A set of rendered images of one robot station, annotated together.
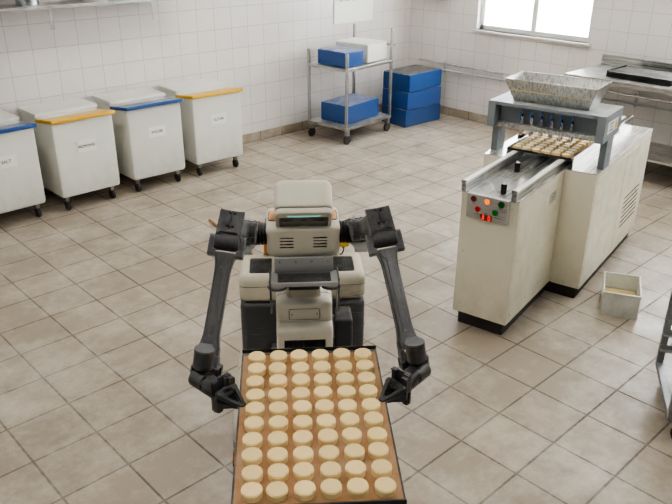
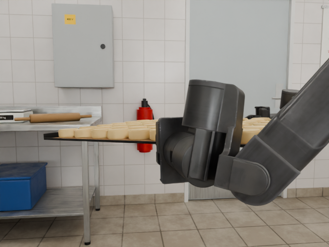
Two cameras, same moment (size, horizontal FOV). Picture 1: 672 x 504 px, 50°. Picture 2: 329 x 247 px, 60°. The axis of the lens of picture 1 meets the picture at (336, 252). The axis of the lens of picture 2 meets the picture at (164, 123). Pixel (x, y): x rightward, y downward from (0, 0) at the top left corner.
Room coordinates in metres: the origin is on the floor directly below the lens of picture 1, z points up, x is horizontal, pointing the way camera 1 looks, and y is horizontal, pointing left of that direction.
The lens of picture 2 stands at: (1.92, -0.55, 1.08)
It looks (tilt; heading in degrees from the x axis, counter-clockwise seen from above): 6 degrees down; 127
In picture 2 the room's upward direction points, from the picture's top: straight up
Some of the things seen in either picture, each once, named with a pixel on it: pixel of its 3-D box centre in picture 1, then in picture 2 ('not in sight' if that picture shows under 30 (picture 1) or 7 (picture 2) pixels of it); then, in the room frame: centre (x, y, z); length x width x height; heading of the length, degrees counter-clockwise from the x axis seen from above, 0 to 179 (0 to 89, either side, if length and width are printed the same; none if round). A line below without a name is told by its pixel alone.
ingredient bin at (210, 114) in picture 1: (203, 126); not in sight; (6.73, 1.27, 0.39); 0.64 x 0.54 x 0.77; 41
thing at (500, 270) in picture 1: (508, 240); not in sight; (3.93, -1.03, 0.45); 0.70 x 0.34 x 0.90; 145
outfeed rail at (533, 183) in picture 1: (577, 151); not in sight; (4.35, -1.51, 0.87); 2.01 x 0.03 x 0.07; 145
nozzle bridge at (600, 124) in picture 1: (551, 130); not in sight; (4.35, -1.32, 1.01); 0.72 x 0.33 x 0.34; 55
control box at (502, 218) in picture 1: (487, 208); not in sight; (3.64, -0.82, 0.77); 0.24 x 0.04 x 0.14; 55
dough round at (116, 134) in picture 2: (377, 435); (118, 133); (1.46, -0.11, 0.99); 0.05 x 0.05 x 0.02
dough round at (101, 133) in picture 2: (378, 451); (102, 133); (1.41, -0.11, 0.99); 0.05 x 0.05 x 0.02
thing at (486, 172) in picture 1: (533, 143); not in sight; (4.52, -1.27, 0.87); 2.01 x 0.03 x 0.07; 145
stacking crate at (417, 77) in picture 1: (412, 78); not in sight; (8.52, -0.89, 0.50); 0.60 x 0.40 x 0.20; 136
